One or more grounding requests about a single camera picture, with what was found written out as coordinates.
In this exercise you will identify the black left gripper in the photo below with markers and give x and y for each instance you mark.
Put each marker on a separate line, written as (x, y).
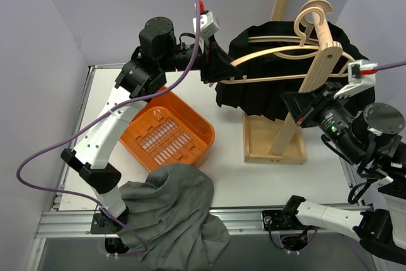
(206, 62)

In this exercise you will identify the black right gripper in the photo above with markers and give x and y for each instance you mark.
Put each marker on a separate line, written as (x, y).
(314, 106)

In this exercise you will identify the grey pleated skirt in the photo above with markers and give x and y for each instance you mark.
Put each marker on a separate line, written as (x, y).
(170, 222)

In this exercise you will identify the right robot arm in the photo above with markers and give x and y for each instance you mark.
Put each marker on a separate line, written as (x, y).
(372, 142)

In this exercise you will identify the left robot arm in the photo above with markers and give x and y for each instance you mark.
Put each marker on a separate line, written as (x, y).
(139, 81)

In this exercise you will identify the black pleated skirt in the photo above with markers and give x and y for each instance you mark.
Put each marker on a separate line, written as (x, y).
(263, 98)

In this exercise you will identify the wooden hanger of black skirt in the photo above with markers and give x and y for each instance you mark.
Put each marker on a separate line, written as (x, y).
(310, 26)

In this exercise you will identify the orange plastic basket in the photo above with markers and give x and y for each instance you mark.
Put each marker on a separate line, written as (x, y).
(168, 131)

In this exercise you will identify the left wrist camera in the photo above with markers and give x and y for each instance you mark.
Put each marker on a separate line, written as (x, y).
(208, 25)

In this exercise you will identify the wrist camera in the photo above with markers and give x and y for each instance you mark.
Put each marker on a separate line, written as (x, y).
(208, 25)
(361, 76)

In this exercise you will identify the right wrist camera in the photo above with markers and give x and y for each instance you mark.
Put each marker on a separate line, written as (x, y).
(361, 76)

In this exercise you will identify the aluminium rail table edge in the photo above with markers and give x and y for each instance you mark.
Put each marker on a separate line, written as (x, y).
(243, 190)

